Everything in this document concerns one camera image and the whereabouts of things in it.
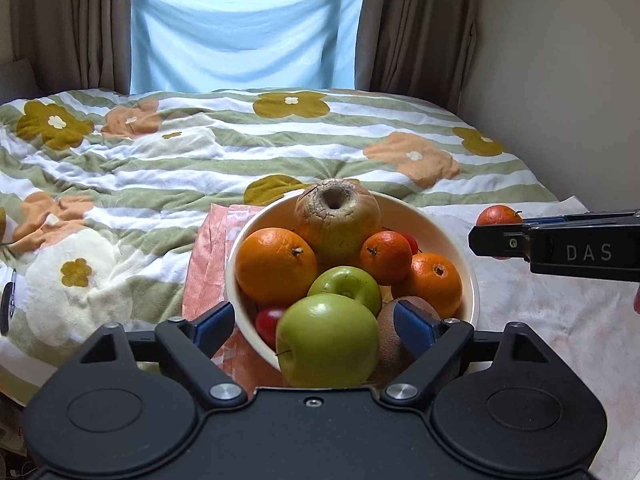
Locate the small tangerine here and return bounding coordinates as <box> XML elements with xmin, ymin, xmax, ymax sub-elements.
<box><xmin>359</xmin><ymin>230</ymin><xmax>414</xmax><ymax>287</ymax></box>
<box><xmin>476</xmin><ymin>205</ymin><xmax>524</xmax><ymax>261</ymax></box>

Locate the wrinkled yellow apple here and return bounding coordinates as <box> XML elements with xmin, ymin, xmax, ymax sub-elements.
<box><xmin>293</xmin><ymin>178</ymin><xmax>382</xmax><ymax>267</ymax></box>

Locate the orange printed cloth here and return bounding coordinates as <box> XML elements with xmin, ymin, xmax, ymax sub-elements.
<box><xmin>181</xmin><ymin>202</ymin><xmax>292</xmax><ymax>387</ymax></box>

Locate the brown kiwi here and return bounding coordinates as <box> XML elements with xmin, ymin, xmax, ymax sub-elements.
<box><xmin>372</xmin><ymin>296</ymin><xmax>444</xmax><ymax>386</ymax></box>

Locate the large orange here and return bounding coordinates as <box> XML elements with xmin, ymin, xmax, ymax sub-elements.
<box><xmin>236</xmin><ymin>227</ymin><xmax>319</xmax><ymax>309</ymax></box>

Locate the light blue window cloth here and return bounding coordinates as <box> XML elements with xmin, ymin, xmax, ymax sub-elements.
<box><xmin>130</xmin><ymin>0</ymin><xmax>366</xmax><ymax>95</ymax></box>

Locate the grey cushion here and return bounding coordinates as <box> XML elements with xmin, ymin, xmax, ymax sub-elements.
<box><xmin>0</xmin><ymin>57</ymin><xmax>42</xmax><ymax>107</ymax></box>

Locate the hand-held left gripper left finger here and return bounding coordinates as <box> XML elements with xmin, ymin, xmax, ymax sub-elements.
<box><xmin>57</xmin><ymin>302</ymin><xmax>249</xmax><ymax>408</ymax></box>

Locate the floral striped blanket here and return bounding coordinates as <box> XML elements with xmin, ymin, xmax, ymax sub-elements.
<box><xmin>0</xmin><ymin>87</ymin><xmax>559</xmax><ymax>407</ymax></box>

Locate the white patterned cloth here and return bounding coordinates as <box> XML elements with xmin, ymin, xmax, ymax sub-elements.
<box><xmin>415</xmin><ymin>195</ymin><xmax>640</xmax><ymax>480</ymax></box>

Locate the cream bowl with duck print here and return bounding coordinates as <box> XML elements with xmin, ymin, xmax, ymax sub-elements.
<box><xmin>225</xmin><ymin>191</ymin><xmax>481</xmax><ymax>374</ymax></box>

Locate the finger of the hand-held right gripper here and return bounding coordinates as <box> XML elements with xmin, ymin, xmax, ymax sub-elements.
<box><xmin>520</xmin><ymin>211</ymin><xmax>640</xmax><ymax>227</ymax></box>
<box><xmin>469</xmin><ymin>224</ymin><xmax>532</xmax><ymax>261</ymax></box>

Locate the medium orange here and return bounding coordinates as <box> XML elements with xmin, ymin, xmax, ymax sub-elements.
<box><xmin>391</xmin><ymin>252</ymin><xmax>463</xmax><ymax>319</ymax></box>

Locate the beige curtain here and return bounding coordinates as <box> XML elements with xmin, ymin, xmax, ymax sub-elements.
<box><xmin>355</xmin><ymin>0</ymin><xmax>477</xmax><ymax>114</ymax></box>
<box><xmin>10</xmin><ymin>0</ymin><xmax>134</xmax><ymax>97</ymax></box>

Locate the green apple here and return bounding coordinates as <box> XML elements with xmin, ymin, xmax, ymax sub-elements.
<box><xmin>276</xmin><ymin>293</ymin><xmax>380</xmax><ymax>389</ymax></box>
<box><xmin>307</xmin><ymin>266</ymin><xmax>383</xmax><ymax>317</ymax></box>

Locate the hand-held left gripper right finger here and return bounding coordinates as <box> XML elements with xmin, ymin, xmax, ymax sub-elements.
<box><xmin>380</xmin><ymin>300</ymin><xmax>567</xmax><ymax>404</ymax></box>

